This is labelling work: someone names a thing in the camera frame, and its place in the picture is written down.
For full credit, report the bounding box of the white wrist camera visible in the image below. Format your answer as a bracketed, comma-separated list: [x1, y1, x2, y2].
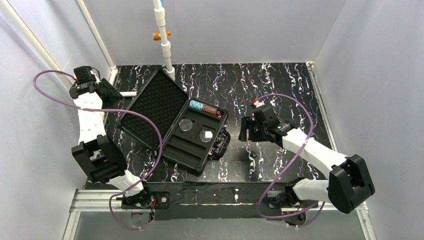
[73, 65, 99, 86]
[250, 98, 265, 109]

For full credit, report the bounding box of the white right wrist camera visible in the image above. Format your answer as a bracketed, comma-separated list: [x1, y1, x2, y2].
[250, 98, 265, 109]

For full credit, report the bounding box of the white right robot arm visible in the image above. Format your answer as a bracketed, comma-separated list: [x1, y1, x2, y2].
[238, 105, 376, 214]

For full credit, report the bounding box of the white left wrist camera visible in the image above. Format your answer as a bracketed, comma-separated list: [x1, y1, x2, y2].
[73, 65, 99, 86]

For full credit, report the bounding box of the blue poker chip stack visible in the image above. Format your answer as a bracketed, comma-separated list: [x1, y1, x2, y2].
[189, 100, 205, 111]

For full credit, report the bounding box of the white pvc pole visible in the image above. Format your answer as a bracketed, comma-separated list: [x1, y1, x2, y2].
[153, 0, 175, 81]

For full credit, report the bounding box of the black poker set case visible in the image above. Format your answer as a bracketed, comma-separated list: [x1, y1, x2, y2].
[116, 70, 231, 175]

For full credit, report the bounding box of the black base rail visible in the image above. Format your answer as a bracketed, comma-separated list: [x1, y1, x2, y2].
[76, 180, 319, 221]

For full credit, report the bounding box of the brown poker chip stack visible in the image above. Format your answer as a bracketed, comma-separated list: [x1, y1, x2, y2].
[202, 104, 218, 116]

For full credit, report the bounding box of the white corner pipe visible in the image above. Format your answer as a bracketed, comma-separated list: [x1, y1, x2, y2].
[76, 0, 119, 87]

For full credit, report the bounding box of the orange clamp on pole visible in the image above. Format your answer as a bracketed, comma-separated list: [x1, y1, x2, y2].
[152, 31, 172, 42]

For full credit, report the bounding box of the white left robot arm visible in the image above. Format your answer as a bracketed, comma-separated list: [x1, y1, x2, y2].
[69, 77, 153, 208]

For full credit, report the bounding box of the clear round dealer button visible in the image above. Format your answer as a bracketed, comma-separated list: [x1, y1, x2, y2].
[199, 129, 214, 143]

